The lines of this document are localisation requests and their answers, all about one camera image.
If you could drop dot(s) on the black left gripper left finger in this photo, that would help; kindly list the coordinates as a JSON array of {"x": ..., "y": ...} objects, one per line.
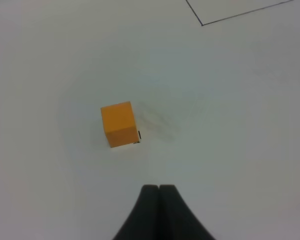
[{"x": 141, "y": 224}]

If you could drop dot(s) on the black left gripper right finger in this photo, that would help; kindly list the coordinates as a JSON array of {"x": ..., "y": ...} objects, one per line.
[{"x": 175, "y": 219}]

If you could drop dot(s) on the orange cube block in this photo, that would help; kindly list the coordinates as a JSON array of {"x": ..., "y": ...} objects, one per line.
[{"x": 119, "y": 124}]

